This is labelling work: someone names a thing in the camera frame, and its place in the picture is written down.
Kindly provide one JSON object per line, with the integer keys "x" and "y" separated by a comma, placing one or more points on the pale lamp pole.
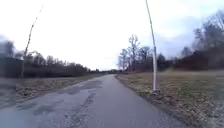
{"x": 155, "y": 73}

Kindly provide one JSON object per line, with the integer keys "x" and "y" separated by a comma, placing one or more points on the grey asphalt path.
{"x": 110, "y": 103}

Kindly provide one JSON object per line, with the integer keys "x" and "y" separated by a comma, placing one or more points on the dark wood of trees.
{"x": 200, "y": 56}

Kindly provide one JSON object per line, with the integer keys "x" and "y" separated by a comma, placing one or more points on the row of bare trees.
{"x": 50, "y": 68}

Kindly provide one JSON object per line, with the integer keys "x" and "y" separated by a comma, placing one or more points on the thin leaning pole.
{"x": 27, "y": 46}

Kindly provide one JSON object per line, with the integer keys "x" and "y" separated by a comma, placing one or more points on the dry grass field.
{"x": 186, "y": 90}

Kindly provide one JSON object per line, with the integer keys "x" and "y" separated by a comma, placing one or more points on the dry grass verge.
{"x": 36, "y": 87}

